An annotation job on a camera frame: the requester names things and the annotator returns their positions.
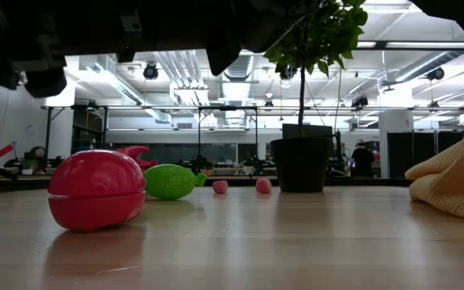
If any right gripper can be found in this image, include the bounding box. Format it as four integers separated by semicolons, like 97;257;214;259
66;0;265;77

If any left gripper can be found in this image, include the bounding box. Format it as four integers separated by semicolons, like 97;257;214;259
0;0;68;99

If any red toy tomato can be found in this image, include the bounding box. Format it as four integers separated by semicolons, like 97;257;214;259
48;149;147;233

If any small pink toy fruit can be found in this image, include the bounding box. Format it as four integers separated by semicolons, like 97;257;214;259
255;177;273;195
212;180;230;195

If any green plant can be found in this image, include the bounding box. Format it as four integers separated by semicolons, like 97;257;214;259
263;0;370;193

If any green toy lime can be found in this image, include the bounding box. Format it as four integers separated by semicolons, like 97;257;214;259
143;163;208;201

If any red crumpled cloth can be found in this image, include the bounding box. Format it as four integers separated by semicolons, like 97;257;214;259
114;145;160;173

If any dark background monitor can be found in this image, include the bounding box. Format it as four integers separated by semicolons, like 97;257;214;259
282;123;334;140

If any person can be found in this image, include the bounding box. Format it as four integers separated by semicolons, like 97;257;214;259
350;141;377;178

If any black room partition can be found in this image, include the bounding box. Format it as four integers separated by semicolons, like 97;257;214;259
387;129;464;179

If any yellow waffle cloth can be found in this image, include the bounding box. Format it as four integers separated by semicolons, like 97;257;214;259
404;128;464;223

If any black hanging ceiling camera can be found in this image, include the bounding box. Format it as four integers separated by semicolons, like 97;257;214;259
426;66;445;82
142;62;160;81

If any black background rig frame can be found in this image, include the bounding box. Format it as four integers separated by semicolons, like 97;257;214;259
40;105;259;160

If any black aluminium table frame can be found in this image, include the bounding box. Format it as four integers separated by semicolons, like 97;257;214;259
0;176;412;193

